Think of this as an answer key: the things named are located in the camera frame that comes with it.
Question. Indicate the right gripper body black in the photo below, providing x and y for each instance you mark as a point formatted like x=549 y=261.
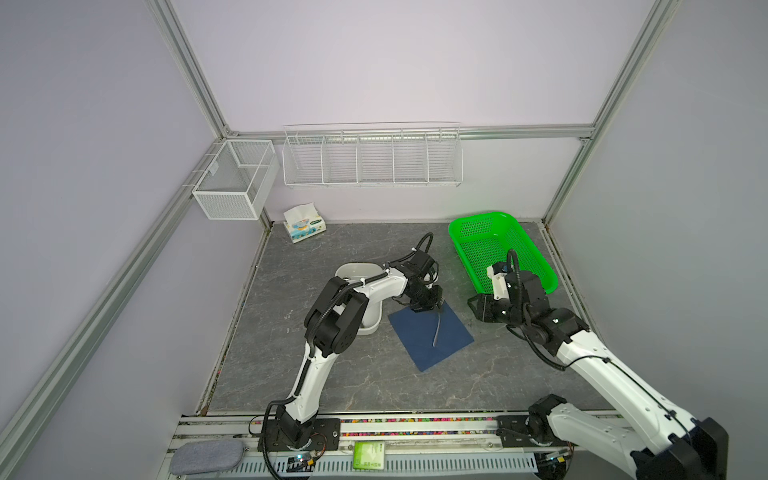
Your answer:
x=494 y=311

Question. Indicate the tissue pack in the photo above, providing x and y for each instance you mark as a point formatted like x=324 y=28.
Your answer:
x=303 y=222

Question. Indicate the white wire shelf rack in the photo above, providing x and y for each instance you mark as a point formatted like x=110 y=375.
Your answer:
x=381 y=154

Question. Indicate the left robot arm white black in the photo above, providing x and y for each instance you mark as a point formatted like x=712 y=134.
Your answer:
x=350 y=305

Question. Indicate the silver knife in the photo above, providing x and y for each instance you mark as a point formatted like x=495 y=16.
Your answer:
x=438 y=322

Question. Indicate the blue paper napkin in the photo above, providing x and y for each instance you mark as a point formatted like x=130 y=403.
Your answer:
x=415 y=331

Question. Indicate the green plastic basket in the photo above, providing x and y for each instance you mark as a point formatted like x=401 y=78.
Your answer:
x=484 y=239

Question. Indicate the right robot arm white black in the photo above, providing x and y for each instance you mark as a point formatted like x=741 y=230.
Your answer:
x=662 y=440

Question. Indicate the green small box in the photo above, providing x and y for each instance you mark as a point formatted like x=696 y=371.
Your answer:
x=369 y=455

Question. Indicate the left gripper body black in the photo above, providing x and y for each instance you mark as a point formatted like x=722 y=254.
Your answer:
x=425 y=298

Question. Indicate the grey cloth pad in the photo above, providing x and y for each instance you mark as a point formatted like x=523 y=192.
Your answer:
x=211 y=456

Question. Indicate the white mesh box basket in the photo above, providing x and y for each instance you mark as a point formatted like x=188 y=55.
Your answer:
x=237 y=180

